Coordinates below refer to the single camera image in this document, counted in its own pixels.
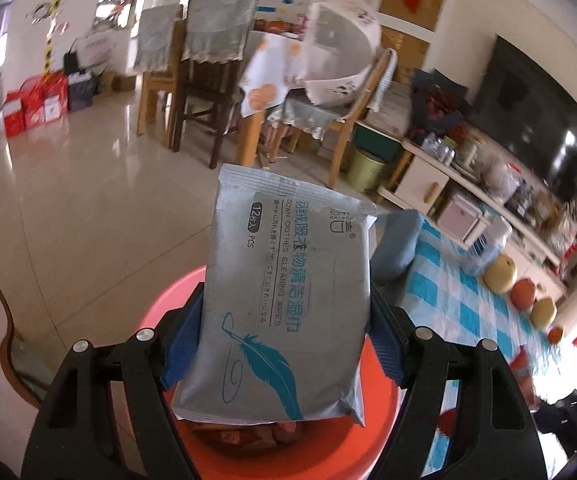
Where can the dark wrapped flower bouquet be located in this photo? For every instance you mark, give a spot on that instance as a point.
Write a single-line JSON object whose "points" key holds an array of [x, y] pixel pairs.
{"points": [[438, 105]]}

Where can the large red gift box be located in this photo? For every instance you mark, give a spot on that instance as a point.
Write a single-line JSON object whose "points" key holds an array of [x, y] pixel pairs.
{"points": [[46, 100]]}

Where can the red apple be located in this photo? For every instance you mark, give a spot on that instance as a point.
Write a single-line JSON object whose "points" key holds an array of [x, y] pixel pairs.
{"points": [[524, 295]]}

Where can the light chair with lace cover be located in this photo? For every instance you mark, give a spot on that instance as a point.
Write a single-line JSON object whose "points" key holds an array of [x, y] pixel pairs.
{"points": [[148, 100]]}

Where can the grey wet wipes packet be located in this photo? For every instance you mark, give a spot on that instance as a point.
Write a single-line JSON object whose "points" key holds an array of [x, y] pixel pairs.
{"points": [[278, 285]]}

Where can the small red gift box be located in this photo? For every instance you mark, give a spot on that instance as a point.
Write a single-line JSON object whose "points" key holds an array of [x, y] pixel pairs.
{"points": [[14, 115]]}

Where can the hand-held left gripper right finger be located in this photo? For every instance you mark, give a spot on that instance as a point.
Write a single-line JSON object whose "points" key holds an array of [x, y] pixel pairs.
{"points": [[386, 345]]}

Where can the pink storage box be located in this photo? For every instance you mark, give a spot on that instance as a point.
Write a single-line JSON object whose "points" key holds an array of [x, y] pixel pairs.
{"points": [[458, 220]]}

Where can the small yellow pear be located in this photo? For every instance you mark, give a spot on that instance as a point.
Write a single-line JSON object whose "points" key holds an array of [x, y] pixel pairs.
{"points": [[543, 312]]}

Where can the pink plastic bin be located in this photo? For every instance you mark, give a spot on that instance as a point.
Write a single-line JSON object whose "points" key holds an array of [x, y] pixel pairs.
{"points": [[288, 460]]}

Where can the blue cushion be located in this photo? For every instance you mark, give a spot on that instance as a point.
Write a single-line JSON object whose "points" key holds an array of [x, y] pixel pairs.
{"points": [[396, 245]]}

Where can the green waste bin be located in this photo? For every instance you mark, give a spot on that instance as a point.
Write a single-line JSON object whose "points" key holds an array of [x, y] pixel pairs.
{"points": [[366, 172]]}

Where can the green storage crate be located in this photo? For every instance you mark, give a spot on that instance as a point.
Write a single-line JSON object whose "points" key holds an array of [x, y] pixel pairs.
{"points": [[378, 140]]}

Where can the large yellow pear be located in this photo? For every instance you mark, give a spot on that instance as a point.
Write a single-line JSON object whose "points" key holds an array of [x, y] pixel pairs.
{"points": [[501, 275]]}

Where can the grey lace tablecloth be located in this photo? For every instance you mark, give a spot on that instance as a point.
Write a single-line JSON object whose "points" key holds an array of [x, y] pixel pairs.
{"points": [[303, 115]]}

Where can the mesh food cover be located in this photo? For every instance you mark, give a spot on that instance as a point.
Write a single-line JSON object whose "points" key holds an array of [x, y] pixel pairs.
{"points": [[338, 45]]}

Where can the black television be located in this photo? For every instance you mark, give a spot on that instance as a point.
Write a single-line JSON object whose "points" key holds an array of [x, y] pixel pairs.
{"points": [[538, 115]]}

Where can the white television cabinet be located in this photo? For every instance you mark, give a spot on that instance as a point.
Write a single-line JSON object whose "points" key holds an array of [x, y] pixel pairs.
{"points": [[421, 185]]}

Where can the dark wooden chair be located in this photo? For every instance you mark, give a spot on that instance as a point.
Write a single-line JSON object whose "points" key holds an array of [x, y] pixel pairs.
{"points": [[193, 105]]}

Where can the orange printed table cloth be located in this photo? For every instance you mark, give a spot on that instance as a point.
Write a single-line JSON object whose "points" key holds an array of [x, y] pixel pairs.
{"points": [[263, 85]]}

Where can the dark gift box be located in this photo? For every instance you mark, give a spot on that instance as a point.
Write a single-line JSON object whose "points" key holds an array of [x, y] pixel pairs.
{"points": [[81, 92]]}

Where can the clear plastic bag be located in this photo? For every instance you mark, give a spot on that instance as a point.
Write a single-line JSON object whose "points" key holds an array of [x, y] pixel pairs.
{"points": [[501, 180]]}

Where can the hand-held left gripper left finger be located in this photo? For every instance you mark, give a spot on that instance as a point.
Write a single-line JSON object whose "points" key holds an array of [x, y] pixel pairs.
{"points": [[181, 345]]}

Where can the orange tangerine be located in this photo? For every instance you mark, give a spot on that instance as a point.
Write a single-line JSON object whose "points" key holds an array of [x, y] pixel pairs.
{"points": [[555, 335]]}

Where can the light wooden chair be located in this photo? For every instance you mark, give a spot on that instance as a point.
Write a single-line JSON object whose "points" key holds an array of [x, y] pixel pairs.
{"points": [[341, 145]]}

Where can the white bottle blue label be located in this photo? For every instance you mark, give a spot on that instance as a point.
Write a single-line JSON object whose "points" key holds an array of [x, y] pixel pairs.
{"points": [[486, 247]]}

